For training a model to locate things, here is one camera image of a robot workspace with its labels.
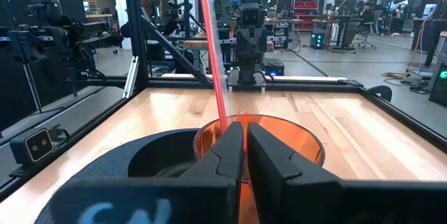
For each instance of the black computer tower green lights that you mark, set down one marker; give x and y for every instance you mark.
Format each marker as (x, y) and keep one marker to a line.
(439, 84)

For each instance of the black computer tower blue lights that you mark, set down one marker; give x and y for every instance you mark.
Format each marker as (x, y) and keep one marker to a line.
(317, 39)

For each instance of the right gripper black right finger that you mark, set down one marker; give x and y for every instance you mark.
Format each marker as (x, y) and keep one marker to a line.
(331, 203)

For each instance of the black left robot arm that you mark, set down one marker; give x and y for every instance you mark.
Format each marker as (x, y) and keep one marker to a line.
(249, 67)

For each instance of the office chair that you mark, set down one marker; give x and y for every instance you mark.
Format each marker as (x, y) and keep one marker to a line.
(370, 35)

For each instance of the silver frame bracket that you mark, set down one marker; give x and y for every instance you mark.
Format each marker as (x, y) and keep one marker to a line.
(131, 77)

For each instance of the black aluminium table frame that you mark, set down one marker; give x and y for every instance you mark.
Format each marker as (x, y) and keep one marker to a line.
(134, 25)

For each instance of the person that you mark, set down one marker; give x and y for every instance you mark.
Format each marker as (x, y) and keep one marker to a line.
(366, 16)

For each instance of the red storage shelving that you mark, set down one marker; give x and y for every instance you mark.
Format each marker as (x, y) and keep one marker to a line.
(305, 11)

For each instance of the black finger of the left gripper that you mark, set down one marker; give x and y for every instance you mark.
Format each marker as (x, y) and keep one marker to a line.
(247, 40)
(255, 40)

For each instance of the wooden workbench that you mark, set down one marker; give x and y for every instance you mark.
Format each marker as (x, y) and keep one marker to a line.
(195, 44)

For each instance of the orange translucent plastic cup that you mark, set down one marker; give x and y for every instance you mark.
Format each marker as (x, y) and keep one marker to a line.
(279, 130)

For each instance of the small black stereo camera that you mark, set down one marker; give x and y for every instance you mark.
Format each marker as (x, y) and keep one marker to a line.
(35, 145)

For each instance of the dark round woven placemat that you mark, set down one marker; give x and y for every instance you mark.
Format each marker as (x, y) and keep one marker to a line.
(104, 168)

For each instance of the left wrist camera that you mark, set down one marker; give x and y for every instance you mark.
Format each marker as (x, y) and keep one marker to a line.
(250, 15)

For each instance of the red drinking straw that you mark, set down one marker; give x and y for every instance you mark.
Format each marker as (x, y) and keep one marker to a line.
(213, 60)

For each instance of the small black computer tower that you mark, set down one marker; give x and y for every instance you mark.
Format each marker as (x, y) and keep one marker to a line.
(274, 67)

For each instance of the black frame clamp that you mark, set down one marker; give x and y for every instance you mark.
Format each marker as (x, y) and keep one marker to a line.
(380, 93)

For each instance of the black background robot arm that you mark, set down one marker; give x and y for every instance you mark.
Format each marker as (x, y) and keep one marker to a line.
(52, 39)

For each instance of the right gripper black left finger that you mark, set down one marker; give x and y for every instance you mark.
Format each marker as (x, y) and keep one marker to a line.
(146, 203)

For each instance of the black standing desk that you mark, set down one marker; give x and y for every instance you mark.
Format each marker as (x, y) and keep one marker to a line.
(337, 28)

